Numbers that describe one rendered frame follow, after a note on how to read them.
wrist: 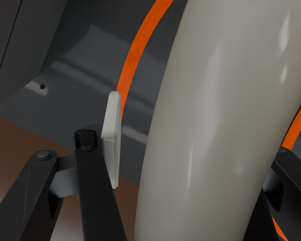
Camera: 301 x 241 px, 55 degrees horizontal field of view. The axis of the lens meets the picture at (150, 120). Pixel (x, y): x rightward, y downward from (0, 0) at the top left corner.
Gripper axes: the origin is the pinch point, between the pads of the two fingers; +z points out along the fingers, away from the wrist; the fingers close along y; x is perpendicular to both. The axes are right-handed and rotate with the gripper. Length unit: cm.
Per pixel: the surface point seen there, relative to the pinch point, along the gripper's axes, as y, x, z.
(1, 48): -29, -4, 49
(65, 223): -33, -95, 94
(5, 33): -27, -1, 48
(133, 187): -1, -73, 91
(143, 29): 3, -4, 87
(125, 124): -4, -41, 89
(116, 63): -6, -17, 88
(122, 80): -4, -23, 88
